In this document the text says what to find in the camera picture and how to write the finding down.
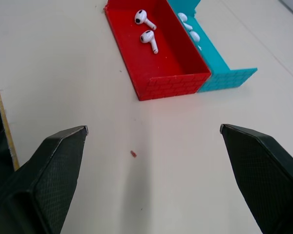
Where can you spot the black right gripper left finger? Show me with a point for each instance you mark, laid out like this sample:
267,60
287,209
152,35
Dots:
51,180

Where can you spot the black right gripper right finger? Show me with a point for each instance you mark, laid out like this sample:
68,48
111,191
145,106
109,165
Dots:
263,175

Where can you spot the red brick-pattern tray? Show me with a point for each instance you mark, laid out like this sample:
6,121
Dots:
158,58

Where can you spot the teal brick-pattern tray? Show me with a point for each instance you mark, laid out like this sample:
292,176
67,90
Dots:
217,70

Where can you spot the small red plastic crumb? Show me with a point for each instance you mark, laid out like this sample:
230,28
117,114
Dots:
133,153

